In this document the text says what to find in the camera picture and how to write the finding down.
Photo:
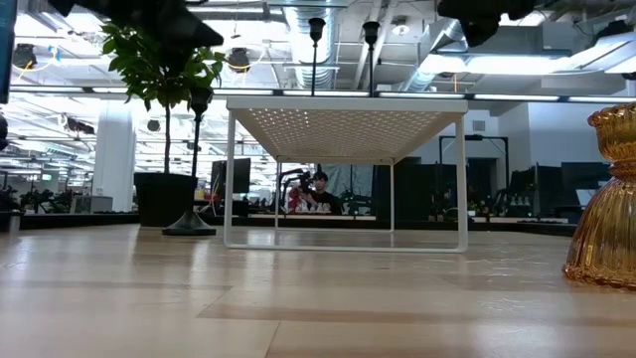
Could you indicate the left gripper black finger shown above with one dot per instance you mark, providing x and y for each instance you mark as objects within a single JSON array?
[{"x": 184, "y": 42}]

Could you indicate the white perforated metal shelf rack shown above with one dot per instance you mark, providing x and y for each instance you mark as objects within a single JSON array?
[{"x": 348, "y": 103}]

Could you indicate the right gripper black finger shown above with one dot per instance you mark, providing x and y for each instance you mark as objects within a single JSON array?
[{"x": 479, "y": 32}]

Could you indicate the silver slanted ceiling duct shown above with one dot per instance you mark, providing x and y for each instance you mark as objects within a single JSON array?
[{"x": 422, "y": 79}]

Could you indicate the white ceiling detector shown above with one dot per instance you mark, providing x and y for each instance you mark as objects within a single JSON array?
[{"x": 400, "y": 27}]

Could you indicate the black computer monitor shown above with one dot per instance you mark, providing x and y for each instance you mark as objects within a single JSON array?
[{"x": 238, "y": 174}]

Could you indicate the person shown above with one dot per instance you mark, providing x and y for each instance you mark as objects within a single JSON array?
[{"x": 325, "y": 199}]

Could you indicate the white round column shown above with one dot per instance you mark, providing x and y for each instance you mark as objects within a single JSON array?
[{"x": 114, "y": 164}]

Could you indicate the silver ribbed ceiling duct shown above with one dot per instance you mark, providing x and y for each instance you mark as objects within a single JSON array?
[{"x": 303, "y": 59}]

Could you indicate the black plant pot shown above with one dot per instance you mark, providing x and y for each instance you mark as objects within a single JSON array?
[{"x": 164, "y": 199}]

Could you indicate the black background robot arm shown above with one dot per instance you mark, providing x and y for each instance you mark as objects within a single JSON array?
[
  {"x": 358, "y": 204},
  {"x": 290, "y": 174}
]

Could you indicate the grey box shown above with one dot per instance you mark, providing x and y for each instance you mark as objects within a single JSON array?
[{"x": 92, "y": 205}]

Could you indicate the tall black candlestick holder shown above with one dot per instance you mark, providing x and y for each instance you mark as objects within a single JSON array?
[
  {"x": 189, "y": 226},
  {"x": 316, "y": 27},
  {"x": 371, "y": 30}
]

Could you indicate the black round ceiling fixture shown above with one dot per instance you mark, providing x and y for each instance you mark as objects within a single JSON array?
[{"x": 239, "y": 59}]

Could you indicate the green leafy indoor tree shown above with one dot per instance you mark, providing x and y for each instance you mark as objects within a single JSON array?
[{"x": 144, "y": 74}]

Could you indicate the dark blue panel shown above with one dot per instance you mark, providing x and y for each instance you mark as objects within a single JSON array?
[{"x": 7, "y": 50}]

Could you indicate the dark wide monitor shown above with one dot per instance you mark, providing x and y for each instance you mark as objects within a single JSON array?
[{"x": 586, "y": 175}]

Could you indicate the amber ribbed glass candle holder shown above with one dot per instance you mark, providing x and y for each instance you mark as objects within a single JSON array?
[{"x": 606, "y": 224}]

